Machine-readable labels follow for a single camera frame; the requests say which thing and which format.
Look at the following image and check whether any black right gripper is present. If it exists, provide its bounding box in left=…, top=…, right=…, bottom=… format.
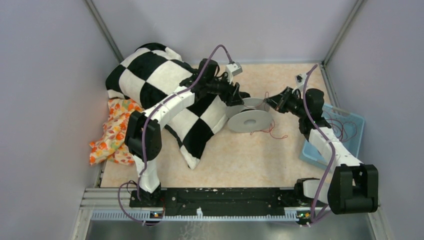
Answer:
left=263, top=87, right=307, bottom=119

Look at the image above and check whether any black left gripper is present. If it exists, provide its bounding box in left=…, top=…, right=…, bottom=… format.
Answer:
left=206, top=72, right=244, bottom=107

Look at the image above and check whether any grey plastic cable spool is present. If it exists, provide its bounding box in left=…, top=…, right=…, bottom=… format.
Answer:
left=225, top=97, right=274, bottom=133

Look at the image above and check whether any red thin wire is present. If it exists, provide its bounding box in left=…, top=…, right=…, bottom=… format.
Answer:
left=243, top=92, right=289, bottom=140

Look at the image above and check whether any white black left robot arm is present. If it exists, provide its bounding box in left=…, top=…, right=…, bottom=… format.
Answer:
left=124, top=58, right=244, bottom=207

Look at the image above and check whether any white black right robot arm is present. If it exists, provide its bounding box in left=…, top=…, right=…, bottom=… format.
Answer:
left=264, top=87, right=379, bottom=215

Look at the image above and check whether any light blue plastic basket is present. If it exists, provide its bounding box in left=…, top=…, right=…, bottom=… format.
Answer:
left=299, top=103, right=365, bottom=169

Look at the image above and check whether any black white checkered pillow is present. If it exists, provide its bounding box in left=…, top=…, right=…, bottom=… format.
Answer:
left=105, top=42, right=228, bottom=169

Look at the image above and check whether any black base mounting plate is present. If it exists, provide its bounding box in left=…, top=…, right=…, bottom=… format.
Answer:
left=129, top=187, right=312, bottom=217

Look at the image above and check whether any orange floral cloth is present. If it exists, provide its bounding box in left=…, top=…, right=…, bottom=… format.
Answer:
left=89, top=98, right=143, bottom=166

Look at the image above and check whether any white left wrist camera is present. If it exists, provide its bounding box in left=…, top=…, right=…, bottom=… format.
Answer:
left=225, top=62, right=243, bottom=84

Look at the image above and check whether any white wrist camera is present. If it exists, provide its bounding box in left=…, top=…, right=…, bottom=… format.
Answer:
left=295, top=73, right=308, bottom=89
left=225, top=62, right=243, bottom=84

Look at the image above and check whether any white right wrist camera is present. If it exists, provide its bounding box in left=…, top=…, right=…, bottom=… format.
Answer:
left=295, top=73, right=308, bottom=89

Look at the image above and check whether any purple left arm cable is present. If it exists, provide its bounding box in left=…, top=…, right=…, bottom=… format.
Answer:
left=117, top=44, right=235, bottom=227

